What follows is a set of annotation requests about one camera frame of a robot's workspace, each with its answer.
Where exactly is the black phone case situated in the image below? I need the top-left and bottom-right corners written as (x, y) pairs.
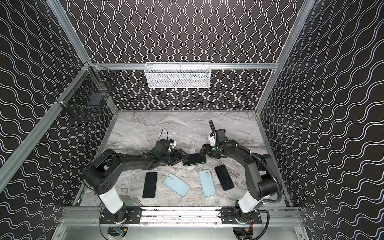
top-left (182, 152), bottom-right (207, 167)

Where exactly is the black smartphone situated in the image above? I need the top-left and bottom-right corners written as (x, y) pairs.
top-left (143, 172), bottom-right (158, 199)
top-left (215, 165), bottom-right (235, 191)
top-left (183, 153), bottom-right (207, 166)

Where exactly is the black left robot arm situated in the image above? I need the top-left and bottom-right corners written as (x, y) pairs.
top-left (82, 149), bottom-right (189, 215)

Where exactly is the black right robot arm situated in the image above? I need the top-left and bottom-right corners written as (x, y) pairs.
top-left (200, 143), bottom-right (282, 214)

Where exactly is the light blue phone case left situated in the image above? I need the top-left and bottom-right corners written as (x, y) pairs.
top-left (164, 174), bottom-right (191, 197)

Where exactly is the light blue phone case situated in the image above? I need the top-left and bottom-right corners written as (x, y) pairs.
top-left (164, 174), bottom-right (191, 197)
top-left (198, 170), bottom-right (217, 198)

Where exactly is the light blue phone case right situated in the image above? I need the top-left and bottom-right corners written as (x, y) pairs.
top-left (198, 170), bottom-right (217, 198)

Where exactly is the aluminium back crossbar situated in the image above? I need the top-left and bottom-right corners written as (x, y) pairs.
top-left (91, 62), bottom-right (278, 71)

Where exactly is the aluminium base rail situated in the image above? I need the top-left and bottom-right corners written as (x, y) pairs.
top-left (59, 205), bottom-right (304, 229)

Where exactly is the white wire mesh basket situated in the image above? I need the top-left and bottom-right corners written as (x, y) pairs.
top-left (144, 67), bottom-right (212, 89)

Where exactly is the black wire mesh basket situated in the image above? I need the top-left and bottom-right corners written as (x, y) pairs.
top-left (59, 65), bottom-right (118, 122)

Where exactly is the aluminium left side rail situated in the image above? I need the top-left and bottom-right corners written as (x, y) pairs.
top-left (1, 63), bottom-right (90, 191)

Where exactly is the aluminium corner post right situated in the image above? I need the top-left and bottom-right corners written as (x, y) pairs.
top-left (255, 0), bottom-right (316, 116)

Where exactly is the aluminium corner post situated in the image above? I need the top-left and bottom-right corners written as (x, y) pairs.
top-left (255, 0), bottom-right (316, 116)
top-left (47, 0), bottom-right (92, 63)

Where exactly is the aluminium corner post left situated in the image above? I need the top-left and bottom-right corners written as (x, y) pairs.
top-left (47, 0), bottom-right (92, 63)

